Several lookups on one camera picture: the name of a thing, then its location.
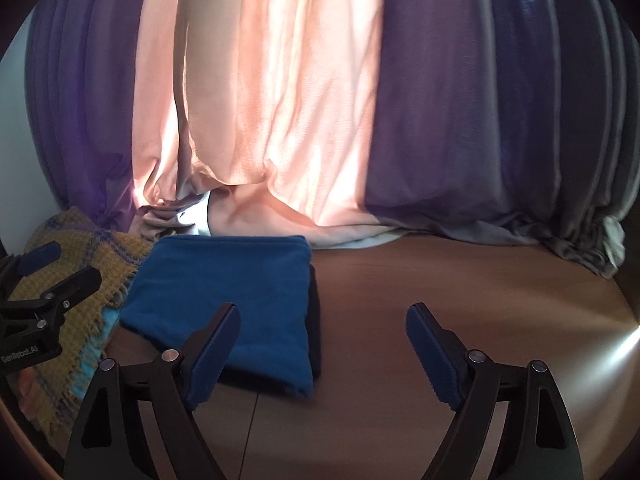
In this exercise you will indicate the peach curtain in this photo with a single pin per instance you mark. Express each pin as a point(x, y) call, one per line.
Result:
point(275, 110)

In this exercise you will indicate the yellow plaid fringed blanket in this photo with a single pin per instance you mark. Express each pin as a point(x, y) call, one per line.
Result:
point(100, 270)

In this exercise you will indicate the purple grey gradient curtain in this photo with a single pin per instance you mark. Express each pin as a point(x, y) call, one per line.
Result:
point(475, 110)

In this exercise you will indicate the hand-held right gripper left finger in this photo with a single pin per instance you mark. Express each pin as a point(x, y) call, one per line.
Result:
point(212, 355)

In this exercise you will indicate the blue pants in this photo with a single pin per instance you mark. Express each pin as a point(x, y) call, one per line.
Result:
point(225, 280)

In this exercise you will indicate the white curtain lining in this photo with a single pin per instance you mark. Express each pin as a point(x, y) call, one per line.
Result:
point(615, 240)

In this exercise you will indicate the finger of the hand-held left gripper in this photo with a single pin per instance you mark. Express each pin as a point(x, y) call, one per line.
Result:
point(37, 256)
point(75, 282)

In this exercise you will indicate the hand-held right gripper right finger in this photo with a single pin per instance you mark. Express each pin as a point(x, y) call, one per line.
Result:
point(435, 355)

